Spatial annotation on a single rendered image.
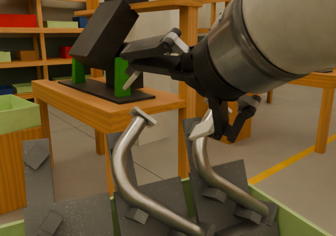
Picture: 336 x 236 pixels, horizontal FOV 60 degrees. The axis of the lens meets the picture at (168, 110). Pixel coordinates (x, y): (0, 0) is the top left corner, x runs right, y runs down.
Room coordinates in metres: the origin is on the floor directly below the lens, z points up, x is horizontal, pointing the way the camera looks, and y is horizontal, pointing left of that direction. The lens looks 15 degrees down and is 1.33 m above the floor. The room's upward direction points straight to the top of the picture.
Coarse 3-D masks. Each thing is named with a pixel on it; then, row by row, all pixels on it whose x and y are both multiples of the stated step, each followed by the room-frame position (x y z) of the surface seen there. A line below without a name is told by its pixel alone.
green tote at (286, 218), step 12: (252, 192) 0.65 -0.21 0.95; (264, 192) 0.63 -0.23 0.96; (192, 204) 0.70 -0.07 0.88; (276, 216) 0.58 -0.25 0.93; (288, 216) 0.55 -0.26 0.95; (300, 216) 0.53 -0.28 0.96; (0, 228) 0.50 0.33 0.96; (12, 228) 0.51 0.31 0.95; (288, 228) 0.55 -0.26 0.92; (300, 228) 0.52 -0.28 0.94; (312, 228) 0.50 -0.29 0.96
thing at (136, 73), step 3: (135, 72) 0.40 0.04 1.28; (138, 72) 0.40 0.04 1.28; (132, 75) 0.41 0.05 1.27; (135, 75) 0.40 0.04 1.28; (129, 78) 0.42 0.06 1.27; (132, 78) 0.41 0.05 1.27; (135, 78) 0.41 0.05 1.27; (126, 81) 0.43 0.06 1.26; (129, 81) 0.42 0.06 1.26; (132, 81) 0.42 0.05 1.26; (126, 84) 0.43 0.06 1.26; (129, 84) 0.43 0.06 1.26; (123, 87) 0.45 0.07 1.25; (126, 87) 0.44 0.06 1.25
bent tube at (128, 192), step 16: (128, 112) 0.59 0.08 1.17; (144, 112) 0.56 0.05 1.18; (128, 128) 0.54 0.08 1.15; (128, 144) 0.52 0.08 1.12; (112, 160) 0.50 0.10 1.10; (112, 176) 0.49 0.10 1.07; (128, 192) 0.48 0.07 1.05; (144, 208) 0.48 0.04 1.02; (160, 208) 0.49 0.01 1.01; (176, 224) 0.48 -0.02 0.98; (192, 224) 0.49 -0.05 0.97
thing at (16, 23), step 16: (32, 0) 5.82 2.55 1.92; (80, 0) 5.94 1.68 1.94; (0, 16) 5.13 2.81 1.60; (16, 16) 5.28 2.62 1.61; (32, 16) 5.43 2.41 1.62; (80, 16) 6.03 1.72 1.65; (0, 32) 5.01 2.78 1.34; (16, 32) 5.17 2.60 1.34; (32, 32) 5.34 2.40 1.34; (48, 32) 5.51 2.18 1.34; (64, 32) 5.71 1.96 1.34; (80, 32) 5.91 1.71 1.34; (64, 48) 5.83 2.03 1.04; (0, 64) 4.97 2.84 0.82; (16, 64) 5.13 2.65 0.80; (32, 64) 5.30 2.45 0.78; (48, 64) 5.48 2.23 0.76; (32, 96) 5.25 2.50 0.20
